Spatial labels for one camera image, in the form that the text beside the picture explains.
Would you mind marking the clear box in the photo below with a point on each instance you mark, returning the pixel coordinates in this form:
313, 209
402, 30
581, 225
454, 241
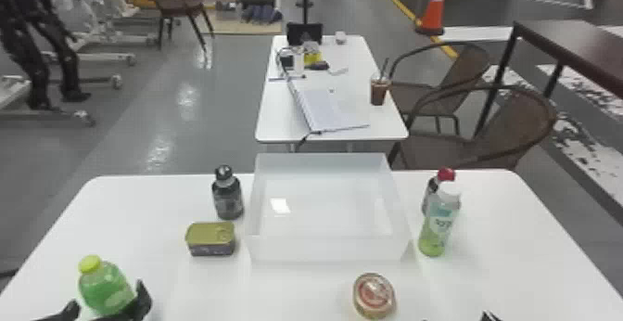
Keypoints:
327, 245

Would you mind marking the green bottle with yellow cap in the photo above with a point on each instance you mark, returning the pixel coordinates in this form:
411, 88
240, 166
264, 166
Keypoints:
103, 288

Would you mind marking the yellow can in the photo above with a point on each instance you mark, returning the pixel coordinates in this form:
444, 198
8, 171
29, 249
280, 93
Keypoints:
210, 239

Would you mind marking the red can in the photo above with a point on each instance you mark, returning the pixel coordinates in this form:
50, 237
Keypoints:
374, 296

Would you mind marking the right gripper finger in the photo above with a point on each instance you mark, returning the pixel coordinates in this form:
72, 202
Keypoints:
489, 317

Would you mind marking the white open notebook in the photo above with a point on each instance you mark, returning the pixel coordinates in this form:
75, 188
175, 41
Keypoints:
326, 108

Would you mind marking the grey bottle with red cap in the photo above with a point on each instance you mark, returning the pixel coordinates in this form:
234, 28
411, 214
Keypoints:
430, 191

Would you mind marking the green bottle with white cap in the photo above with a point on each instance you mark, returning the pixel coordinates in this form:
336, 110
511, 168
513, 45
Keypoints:
437, 228

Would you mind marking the orange cone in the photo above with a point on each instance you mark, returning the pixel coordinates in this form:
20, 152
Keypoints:
434, 8

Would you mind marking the dark side table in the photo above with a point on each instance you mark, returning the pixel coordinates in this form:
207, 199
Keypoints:
579, 45

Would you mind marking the black bottle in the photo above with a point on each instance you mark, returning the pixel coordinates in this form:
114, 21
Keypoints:
228, 197

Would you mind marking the brown chair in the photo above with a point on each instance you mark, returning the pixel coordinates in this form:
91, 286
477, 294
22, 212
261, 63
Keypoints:
172, 4
462, 72
506, 133

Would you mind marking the cup of brown drink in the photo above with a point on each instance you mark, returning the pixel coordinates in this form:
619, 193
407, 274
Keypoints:
379, 93

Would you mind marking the white side table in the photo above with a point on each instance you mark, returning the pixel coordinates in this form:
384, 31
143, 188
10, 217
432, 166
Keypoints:
280, 118

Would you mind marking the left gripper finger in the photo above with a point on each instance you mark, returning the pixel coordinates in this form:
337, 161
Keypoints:
65, 313
138, 306

